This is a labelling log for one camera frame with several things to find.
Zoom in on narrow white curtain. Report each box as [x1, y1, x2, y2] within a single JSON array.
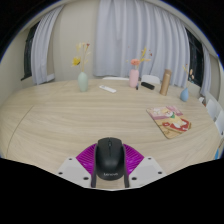
[[30, 4, 66, 86], [199, 44, 213, 98]]

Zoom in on small black box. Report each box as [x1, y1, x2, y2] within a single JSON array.
[[140, 81, 156, 91]]

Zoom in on pink vase with dried flowers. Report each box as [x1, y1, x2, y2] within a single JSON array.
[[126, 47, 154, 89]]

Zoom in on black computer mouse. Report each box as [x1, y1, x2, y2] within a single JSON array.
[[93, 136, 128, 182]]

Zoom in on wide white curtain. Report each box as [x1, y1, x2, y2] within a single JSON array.
[[93, 0, 191, 88]]

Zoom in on cartoon print mouse pad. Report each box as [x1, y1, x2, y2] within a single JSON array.
[[145, 105, 193, 140]]

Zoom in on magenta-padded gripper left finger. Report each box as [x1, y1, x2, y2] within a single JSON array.
[[55, 143, 98, 189]]

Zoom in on gold drink bottle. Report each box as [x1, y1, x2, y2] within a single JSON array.
[[159, 68, 173, 97]]

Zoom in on green vase with dried flowers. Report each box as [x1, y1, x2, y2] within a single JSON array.
[[71, 42, 92, 93]]

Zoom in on blue vase with dried flowers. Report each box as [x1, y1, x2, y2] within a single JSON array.
[[179, 63, 196, 103]]

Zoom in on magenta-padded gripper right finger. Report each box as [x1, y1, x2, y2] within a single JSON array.
[[123, 143, 167, 189]]

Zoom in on dark window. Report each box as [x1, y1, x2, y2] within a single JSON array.
[[184, 28, 205, 88], [20, 21, 40, 81]]

